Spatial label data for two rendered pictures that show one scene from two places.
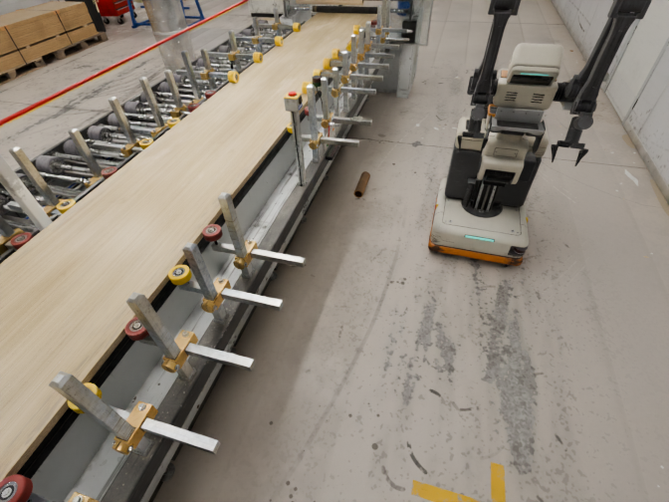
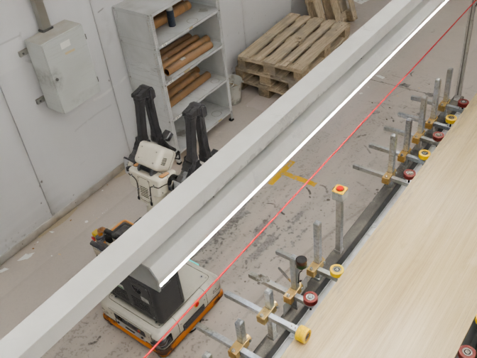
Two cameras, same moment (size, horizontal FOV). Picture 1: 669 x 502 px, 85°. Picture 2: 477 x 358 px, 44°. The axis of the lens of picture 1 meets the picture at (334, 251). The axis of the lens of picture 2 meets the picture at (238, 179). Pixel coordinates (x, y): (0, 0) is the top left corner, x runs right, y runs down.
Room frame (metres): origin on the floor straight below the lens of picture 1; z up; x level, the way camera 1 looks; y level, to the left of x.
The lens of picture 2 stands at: (4.38, 0.61, 3.46)
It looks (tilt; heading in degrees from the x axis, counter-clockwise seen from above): 39 degrees down; 203
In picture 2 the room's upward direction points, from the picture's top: 7 degrees counter-clockwise
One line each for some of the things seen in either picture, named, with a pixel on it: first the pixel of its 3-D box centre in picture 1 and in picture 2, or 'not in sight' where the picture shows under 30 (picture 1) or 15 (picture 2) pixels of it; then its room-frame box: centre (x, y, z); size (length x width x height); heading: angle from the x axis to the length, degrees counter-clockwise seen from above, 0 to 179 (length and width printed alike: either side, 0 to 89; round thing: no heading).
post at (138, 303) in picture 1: (165, 343); (421, 124); (0.63, 0.55, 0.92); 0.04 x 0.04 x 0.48; 72
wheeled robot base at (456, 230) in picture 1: (477, 218); (162, 297); (2.04, -1.08, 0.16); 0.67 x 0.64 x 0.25; 161
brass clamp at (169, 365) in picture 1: (179, 351); (418, 136); (0.66, 0.55, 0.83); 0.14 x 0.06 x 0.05; 162
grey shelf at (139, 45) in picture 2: not in sight; (179, 69); (-0.12, -1.73, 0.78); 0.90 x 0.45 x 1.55; 162
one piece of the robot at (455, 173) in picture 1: (493, 160); (141, 266); (2.13, -1.11, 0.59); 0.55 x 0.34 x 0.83; 71
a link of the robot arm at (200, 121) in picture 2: (491, 54); (201, 134); (1.68, -0.72, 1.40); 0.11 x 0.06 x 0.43; 70
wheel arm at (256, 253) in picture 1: (257, 254); (381, 175); (1.13, 0.34, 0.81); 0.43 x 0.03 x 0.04; 72
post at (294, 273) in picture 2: (326, 116); (295, 285); (2.30, 0.01, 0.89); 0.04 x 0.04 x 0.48; 72
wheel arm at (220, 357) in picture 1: (194, 350); (411, 136); (0.66, 0.49, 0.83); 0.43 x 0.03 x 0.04; 72
